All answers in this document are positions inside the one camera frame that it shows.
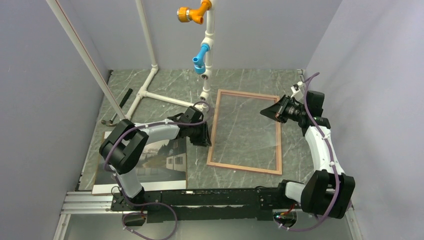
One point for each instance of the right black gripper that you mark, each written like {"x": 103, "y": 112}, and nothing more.
{"x": 275, "y": 111}

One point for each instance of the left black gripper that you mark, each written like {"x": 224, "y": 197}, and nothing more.
{"x": 204, "y": 139}

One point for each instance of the pink wooden picture frame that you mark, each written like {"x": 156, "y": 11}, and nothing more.
{"x": 280, "y": 149}

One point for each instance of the clear glass pane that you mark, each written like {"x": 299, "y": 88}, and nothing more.
{"x": 245, "y": 132}

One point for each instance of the photo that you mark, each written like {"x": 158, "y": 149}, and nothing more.
{"x": 161, "y": 166}

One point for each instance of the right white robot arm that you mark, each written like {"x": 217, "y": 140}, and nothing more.
{"x": 328, "y": 192}

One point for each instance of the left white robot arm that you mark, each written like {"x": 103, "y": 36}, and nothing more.
{"x": 122, "y": 148}

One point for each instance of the white PVC pipe stand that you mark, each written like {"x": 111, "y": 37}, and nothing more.
{"x": 143, "y": 93}

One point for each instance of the blue nozzle fitting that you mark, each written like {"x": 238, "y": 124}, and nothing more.
{"x": 198, "y": 60}

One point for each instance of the orange nozzle fitting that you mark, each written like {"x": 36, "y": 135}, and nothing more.
{"x": 187, "y": 14}

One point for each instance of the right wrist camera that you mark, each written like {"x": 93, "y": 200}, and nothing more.
{"x": 298, "y": 90}

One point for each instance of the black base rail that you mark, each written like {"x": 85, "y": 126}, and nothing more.
{"x": 259, "y": 203}

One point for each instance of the aluminium extrusion rail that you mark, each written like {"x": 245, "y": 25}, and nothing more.
{"x": 82, "y": 202}

